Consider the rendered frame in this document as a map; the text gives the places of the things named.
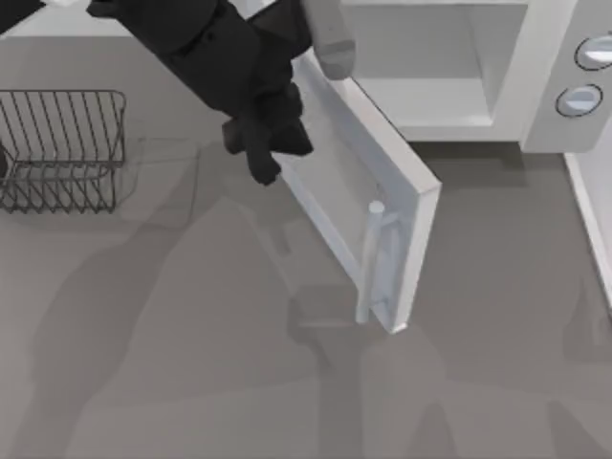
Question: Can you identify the pale grey rounded box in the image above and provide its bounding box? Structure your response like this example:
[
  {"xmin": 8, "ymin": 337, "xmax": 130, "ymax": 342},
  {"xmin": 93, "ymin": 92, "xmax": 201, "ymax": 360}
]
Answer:
[{"xmin": 303, "ymin": 0, "xmax": 359, "ymax": 81}]

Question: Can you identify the pale grey door handle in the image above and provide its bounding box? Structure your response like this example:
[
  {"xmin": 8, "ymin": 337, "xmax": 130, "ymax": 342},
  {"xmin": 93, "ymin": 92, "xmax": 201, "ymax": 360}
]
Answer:
[{"xmin": 355, "ymin": 200, "xmax": 408, "ymax": 326}]

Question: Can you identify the grey wire basket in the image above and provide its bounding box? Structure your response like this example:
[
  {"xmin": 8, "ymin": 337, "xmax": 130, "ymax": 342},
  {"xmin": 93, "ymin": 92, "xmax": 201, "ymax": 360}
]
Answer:
[{"xmin": 0, "ymin": 88, "xmax": 129, "ymax": 215}]

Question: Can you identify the large grey microwave knob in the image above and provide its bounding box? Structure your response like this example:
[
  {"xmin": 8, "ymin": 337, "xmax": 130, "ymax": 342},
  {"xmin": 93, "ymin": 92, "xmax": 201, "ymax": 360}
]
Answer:
[{"xmin": 573, "ymin": 33, "xmax": 612, "ymax": 73}]

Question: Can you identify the small grey microwave knob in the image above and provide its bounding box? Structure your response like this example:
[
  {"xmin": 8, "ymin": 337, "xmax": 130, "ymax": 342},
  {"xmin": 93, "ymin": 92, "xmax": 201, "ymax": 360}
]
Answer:
[{"xmin": 555, "ymin": 83, "xmax": 604, "ymax": 118}]

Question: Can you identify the pale microwave oven door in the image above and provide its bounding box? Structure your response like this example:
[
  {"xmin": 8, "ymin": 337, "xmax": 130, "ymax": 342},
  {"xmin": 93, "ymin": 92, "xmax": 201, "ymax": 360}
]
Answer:
[{"xmin": 275, "ymin": 51, "xmax": 442, "ymax": 336}]

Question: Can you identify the pale microwave oven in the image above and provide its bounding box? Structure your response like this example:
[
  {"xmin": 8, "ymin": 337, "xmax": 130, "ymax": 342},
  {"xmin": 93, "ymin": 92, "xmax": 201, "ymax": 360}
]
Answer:
[{"xmin": 334, "ymin": 0, "xmax": 612, "ymax": 155}]

